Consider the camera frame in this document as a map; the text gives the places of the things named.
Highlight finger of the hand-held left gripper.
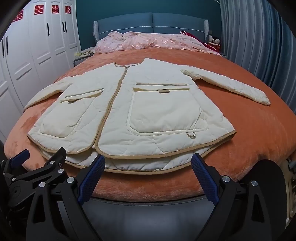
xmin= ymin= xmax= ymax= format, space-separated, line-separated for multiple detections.
xmin=10 ymin=147 xmax=67 ymax=188
xmin=9 ymin=149 xmax=31 ymax=168

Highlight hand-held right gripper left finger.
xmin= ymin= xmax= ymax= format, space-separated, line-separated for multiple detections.
xmin=26 ymin=154 xmax=106 ymax=241

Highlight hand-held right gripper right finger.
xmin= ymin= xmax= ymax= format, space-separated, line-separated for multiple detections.
xmin=191 ymin=153 xmax=272 ymax=241

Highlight cream quilted jacket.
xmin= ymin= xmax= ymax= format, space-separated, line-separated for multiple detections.
xmin=23 ymin=58 xmax=271 ymax=175

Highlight orange plush blanket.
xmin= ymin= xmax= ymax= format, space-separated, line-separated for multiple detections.
xmin=5 ymin=45 xmax=296 ymax=202

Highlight white wardrobe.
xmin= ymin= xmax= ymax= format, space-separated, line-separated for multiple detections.
xmin=0 ymin=0 xmax=82 ymax=142

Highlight grey nightstand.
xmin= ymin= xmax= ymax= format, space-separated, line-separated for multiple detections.
xmin=73 ymin=55 xmax=93 ymax=68

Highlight yellow white cloth pile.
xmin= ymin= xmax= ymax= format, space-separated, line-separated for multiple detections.
xmin=74 ymin=47 xmax=95 ymax=58

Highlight plush toy dolls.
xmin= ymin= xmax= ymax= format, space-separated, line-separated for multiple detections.
xmin=206 ymin=34 xmax=221 ymax=52

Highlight pink floral quilt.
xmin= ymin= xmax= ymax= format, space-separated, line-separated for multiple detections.
xmin=93 ymin=31 xmax=221 ymax=55

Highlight grey blue curtain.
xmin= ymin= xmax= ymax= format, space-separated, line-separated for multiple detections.
xmin=218 ymin=0 xmax=296 ymax=93

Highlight blue upholstered headboard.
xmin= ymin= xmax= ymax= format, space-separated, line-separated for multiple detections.
xmin=93 ymin=12 xmax=209 ymax=43

